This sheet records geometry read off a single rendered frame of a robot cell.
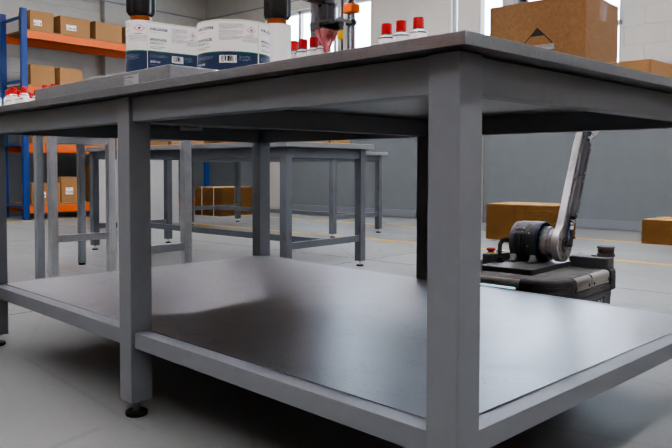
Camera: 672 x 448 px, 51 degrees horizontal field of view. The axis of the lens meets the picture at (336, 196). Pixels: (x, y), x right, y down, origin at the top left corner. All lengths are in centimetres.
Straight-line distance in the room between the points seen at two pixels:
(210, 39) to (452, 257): 109
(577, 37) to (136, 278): 135
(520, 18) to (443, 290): 127
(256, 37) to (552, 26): 84
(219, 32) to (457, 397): 120
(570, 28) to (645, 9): 567
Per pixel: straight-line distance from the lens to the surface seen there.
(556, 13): 218
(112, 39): 1004
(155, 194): 792
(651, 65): 170
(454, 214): 108
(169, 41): 225
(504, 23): 225
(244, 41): 194
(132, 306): 187
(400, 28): 224
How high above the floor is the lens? 64
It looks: 2 degrees down
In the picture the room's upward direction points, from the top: straight up
